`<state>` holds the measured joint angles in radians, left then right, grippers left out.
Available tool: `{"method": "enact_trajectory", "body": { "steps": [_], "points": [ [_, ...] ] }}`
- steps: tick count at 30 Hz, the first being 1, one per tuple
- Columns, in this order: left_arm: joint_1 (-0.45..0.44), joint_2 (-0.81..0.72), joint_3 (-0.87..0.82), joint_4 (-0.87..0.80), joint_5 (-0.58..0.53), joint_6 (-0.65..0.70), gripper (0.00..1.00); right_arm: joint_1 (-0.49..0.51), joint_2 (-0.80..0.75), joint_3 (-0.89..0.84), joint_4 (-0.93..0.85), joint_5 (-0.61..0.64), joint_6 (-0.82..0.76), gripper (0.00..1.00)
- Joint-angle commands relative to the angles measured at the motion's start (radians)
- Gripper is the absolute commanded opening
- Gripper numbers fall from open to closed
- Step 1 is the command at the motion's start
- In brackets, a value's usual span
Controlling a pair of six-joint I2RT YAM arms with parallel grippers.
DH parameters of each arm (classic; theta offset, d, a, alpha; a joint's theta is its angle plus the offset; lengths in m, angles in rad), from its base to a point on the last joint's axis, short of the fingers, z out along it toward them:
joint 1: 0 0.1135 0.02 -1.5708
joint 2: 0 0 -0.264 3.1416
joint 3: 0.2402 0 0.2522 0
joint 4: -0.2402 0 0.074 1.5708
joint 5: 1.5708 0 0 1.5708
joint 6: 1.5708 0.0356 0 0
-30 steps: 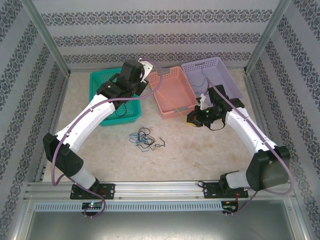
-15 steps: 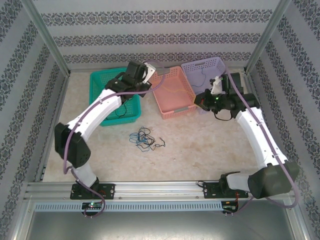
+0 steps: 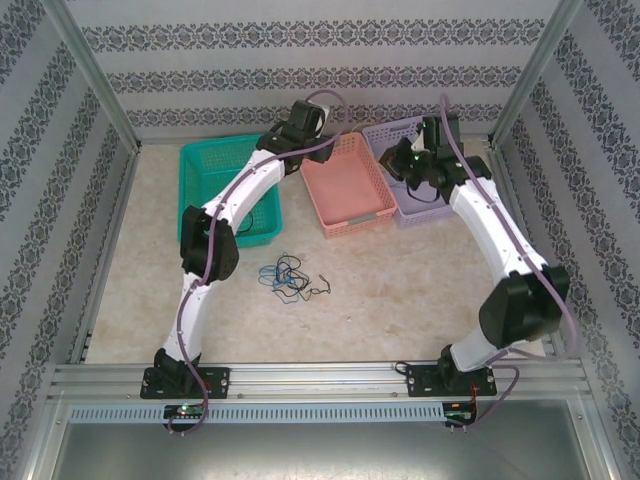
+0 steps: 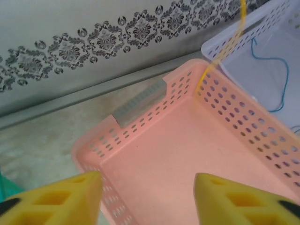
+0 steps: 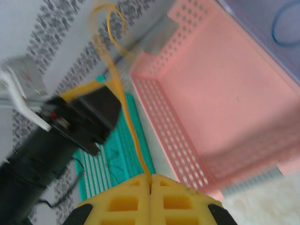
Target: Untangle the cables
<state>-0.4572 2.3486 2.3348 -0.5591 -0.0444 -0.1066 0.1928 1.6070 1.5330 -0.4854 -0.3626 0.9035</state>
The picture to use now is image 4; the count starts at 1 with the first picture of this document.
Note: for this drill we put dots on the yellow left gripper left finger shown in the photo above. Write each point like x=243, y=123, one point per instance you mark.
x=58, y=204

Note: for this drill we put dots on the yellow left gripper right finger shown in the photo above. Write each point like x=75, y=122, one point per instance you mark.
x=234, y=206

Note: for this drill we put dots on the pink perforated plastic basket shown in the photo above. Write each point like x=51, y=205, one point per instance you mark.
x=175, y=152

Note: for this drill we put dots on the purple perforated plastic basket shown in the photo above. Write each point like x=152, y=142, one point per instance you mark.
x=262, y=82

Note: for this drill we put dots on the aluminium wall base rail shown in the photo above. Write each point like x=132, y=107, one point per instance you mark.
x=70, y=98

